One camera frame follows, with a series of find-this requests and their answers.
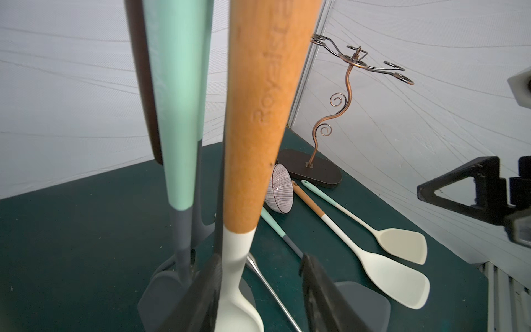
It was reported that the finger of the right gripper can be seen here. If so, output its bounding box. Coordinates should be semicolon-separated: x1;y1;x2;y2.
417;156;508;225

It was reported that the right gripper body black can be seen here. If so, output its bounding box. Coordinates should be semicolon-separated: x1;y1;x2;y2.
504;156;530;248

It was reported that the bronze scroll hook stand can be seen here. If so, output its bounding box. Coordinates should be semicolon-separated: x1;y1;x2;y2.
276;32;416;190

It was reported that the dark brown handled utensil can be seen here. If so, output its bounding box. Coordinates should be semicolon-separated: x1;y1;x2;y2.
124;0;163;165

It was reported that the cream spoon wooden handle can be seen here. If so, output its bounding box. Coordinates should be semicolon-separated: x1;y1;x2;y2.
215;0;322;331

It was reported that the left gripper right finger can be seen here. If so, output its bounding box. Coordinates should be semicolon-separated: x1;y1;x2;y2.
300;254;369;331

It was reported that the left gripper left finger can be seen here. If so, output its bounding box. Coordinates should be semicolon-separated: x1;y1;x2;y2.
156;254;223;331

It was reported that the steel turner metal handle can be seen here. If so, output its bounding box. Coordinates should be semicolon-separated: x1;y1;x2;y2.
246;253;302;332

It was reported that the pink striped bowl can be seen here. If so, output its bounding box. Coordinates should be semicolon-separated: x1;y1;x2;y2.
265;163;294;214

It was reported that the grey turner mint handle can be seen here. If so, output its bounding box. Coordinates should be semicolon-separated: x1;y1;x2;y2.
259;206;391;332

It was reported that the cream spatula wooden handle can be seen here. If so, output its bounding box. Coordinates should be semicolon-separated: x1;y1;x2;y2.
292;182;430;310

